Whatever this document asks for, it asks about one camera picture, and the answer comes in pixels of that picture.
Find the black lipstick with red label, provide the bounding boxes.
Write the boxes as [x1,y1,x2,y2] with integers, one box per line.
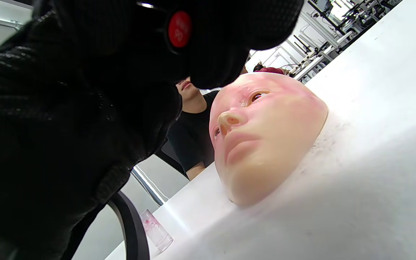
[165,9,194,49]

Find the row of white workbenches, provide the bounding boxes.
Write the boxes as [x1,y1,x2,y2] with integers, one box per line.
[251,0,403,84]

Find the grey metal post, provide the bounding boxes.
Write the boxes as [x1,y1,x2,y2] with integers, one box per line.
[131,167,166,207]

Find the black mesh office chair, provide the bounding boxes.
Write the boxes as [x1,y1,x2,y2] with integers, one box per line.
[107,143,190,260]

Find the beige mannequin face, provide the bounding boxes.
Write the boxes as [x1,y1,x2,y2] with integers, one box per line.
[209,72,329,207]

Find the person's right hand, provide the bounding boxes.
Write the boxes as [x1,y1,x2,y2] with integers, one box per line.
[0,0,304,260]

